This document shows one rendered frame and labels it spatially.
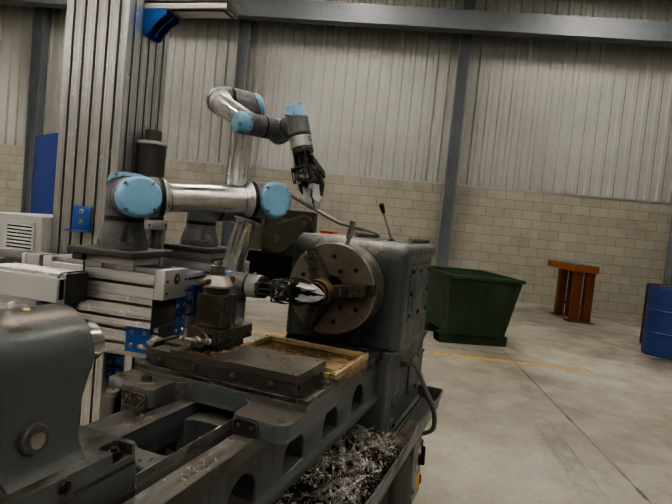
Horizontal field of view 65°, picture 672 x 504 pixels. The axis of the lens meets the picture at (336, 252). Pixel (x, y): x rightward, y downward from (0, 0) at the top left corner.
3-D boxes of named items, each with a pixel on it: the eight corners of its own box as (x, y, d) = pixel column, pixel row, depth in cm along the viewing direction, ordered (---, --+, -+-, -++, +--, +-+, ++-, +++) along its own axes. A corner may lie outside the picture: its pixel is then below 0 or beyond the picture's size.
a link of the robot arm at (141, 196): (109, 216, 157) (275, 217, 186) (118, 218, 144) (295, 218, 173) (108, 175, 156) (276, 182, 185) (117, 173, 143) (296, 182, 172)
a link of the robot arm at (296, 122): (297, 110, 185) (310, 101, 178) (303, 141, 184) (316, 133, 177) (278, 109, 180) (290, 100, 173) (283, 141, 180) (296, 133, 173)
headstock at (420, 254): (334, 313, 260) (341, 234, 258) (430, 328, 243) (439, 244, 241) (278, 331, 204) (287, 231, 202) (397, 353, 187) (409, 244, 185)
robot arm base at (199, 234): (172, 243, 208) (174, 218, 207) (191, 243, 223) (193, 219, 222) (207, 247, 204) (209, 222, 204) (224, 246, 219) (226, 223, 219)
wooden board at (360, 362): (267, 345, 180) (268, 334, 180) (367, 365, 167) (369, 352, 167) (218, 364, 152) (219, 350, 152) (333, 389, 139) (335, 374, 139)
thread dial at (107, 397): (110, 427, 120) (113, 385, 120) (122, 431, 119) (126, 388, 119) (97, 432, 117) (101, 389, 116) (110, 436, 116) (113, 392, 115)
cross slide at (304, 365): (180, 348, 143) (181, 331, 143) (325, 378, 128) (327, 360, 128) (136, 361, 128) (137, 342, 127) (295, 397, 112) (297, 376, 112)
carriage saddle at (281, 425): (181, 368, 145) (183, 346, 145) (338, 403, 129) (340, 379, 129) (96, 397, 117) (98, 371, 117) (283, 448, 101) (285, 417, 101)
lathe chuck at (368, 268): (290, 314, 195) (311, 232, 191) (368, 343, 184) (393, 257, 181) (279, 317, 187) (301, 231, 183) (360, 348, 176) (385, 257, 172)
